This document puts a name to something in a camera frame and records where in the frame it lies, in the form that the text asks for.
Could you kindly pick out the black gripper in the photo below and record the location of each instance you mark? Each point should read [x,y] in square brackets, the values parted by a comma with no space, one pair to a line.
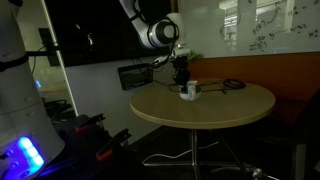
[180,68]

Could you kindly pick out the white ceramic cup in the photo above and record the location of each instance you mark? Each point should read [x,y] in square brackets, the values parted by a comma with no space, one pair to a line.
[191,94]

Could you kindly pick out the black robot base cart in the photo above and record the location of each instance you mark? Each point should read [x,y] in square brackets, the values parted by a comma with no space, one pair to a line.
[83,156]

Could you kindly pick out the round wooden table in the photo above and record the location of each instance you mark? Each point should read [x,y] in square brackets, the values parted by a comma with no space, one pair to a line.
[203,106]

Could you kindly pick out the whiteboard with writing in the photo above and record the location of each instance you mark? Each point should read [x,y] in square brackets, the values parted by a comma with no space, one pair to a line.
[213,23]

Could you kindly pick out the orange upholstered bench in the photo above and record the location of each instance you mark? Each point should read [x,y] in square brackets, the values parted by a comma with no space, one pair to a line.
[266,71]

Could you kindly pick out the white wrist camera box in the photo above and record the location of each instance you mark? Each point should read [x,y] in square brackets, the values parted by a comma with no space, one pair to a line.
[181,52]

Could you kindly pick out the large black wall screen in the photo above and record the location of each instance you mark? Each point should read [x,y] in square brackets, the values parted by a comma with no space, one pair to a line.
[100,30]

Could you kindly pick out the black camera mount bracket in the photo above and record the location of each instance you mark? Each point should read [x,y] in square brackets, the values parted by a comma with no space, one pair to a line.
[46,41]

